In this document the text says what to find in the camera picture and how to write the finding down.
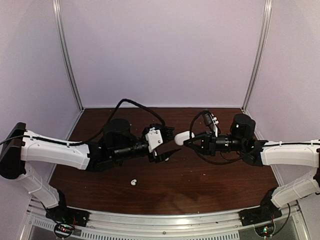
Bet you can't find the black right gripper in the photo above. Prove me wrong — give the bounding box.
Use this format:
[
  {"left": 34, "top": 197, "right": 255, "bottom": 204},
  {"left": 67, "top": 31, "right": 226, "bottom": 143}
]
[{"left": 183, "top": 130, "right": 246, "bottom": 157}]

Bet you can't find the white oval charging case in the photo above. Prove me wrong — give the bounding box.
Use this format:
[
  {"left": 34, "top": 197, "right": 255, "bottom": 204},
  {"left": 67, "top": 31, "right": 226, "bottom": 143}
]
[{"left": 174, "top": 130, "right": 195, "bottom": 146}]

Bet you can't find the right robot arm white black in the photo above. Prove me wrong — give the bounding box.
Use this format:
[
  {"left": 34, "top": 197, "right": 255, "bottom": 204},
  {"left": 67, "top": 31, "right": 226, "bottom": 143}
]
[{"left": 174, "top": 110, "right": 320, "bottom": 226}]

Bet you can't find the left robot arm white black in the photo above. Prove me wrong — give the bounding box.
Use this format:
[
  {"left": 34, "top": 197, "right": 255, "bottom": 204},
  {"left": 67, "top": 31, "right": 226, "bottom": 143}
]
[{"left": 0, "top": 118, "right": 177, "bottom": 227}]

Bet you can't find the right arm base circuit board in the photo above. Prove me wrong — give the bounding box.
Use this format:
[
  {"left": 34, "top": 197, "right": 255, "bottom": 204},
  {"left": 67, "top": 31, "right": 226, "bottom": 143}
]
[{"left": 254, "top": 223, "right": 275, "bottom": 238}]

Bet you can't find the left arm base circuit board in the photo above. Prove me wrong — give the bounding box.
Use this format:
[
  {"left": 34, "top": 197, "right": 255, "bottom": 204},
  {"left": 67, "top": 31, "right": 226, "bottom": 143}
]
[{"left": 53, "top": 222, "right": 75, "bottom": 239}]

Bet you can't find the white clip-on earbud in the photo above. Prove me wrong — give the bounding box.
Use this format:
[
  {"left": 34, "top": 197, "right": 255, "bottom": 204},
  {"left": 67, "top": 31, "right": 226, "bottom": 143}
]
[{"left": 130, "top": 179, "right": 137, "bottom": 186}]

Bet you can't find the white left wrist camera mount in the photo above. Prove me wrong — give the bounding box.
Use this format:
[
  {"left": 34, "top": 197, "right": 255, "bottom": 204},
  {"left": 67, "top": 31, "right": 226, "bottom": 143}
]
[{"left": 144, "top": 127, "right": 164, "bottom": 153}]

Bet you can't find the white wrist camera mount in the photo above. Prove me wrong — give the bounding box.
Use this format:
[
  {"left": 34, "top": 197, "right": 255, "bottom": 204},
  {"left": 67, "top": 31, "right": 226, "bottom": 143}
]
[
  {"left": 202, "top": 109, "right": 220, "bottom": 137},
  {"left": 144, "top": 127, "right": 164, "bottom": 153}
]

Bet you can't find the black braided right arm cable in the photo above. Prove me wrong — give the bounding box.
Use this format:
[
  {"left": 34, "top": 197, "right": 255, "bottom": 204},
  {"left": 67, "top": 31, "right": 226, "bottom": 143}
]
[{"left": 189, "top": 109, "right": 256, "bottom": 166}]

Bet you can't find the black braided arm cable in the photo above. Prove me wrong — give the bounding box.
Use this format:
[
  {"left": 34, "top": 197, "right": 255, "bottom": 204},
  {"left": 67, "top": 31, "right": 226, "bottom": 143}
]
[
  {"left": 189, "top": 109, "right": 256, "bottom": 166},
  {"left": 32, "top": 98, "right": 166, "bottom": 148}
]

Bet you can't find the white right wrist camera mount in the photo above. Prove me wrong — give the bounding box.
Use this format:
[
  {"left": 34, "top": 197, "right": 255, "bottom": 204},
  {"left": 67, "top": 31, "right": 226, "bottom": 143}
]
[{"left": 202, "top": 109, "right": 220, "bottom": 137}]

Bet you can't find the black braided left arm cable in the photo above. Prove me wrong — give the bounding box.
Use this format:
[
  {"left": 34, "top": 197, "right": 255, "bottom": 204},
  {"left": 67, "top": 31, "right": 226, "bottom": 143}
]
[{"left": 32, "top": 98, "right": 166, "bottom": 148}]

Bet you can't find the aluminium front frame rail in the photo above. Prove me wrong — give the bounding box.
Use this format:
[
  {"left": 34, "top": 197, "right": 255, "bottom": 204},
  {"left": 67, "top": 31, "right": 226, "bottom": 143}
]
[{"left": 21, "top": 198, "right": 311, "bottom": 240}]

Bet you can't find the left aluminium corner post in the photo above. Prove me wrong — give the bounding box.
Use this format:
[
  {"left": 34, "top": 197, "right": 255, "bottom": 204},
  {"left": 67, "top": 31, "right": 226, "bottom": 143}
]
[{"left": 52, "top": 0, "right": 84, "bottom": 112}]

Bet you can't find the aluminium corner post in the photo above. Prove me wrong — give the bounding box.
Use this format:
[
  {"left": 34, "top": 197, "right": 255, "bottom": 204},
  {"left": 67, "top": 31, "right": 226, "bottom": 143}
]
[
  {"left": 241, "top": 0, "right": 273, "bottom": 113},
  {"left": 52, "top": 0, "right": 84, "bottom": 112}
]

